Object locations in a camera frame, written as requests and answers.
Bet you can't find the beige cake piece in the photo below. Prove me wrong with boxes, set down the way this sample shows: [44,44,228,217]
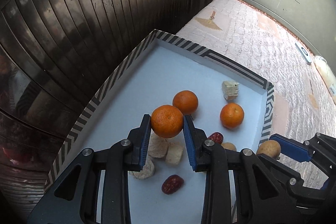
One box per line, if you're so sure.
[165,143,183,165]
[147,133,169,159]
[128,156,155,180]

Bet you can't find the red jujube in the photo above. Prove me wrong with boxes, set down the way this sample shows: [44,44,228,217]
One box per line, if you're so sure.
[161,174,185,195]
[207,132,224,144]

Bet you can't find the brown longan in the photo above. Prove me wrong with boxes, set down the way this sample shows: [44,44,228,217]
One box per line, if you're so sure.
[221,142,237,151]
[256,140,281,159]

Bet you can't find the beige cake piece top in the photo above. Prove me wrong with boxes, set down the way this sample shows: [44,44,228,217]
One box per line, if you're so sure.
[128,156,155,180]

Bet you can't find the orange mandarin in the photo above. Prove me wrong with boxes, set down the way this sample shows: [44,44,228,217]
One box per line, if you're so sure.
[151,105,183,139]
[220,102,244,129]
[173,90,198,115]

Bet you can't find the small beige cake cube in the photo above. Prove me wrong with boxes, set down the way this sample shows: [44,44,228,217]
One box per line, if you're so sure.
[222,81,239,101]

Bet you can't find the striped white tray box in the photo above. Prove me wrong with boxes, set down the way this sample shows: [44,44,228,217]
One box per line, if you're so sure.
[44,28,275,224]

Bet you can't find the wrapped white daikon radish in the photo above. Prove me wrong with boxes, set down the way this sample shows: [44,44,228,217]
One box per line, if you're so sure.
[314,56,336,103]

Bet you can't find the white square electronic device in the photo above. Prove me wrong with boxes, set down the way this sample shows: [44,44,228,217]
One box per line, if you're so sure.
[295,42,313,65]

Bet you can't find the pink quilted bed cover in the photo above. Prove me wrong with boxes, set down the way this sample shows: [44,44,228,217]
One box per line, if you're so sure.
[178,0,335,142]

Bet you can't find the dark wooden slatted panel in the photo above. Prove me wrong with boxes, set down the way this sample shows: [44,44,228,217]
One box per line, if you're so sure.
[1,0,205,221]

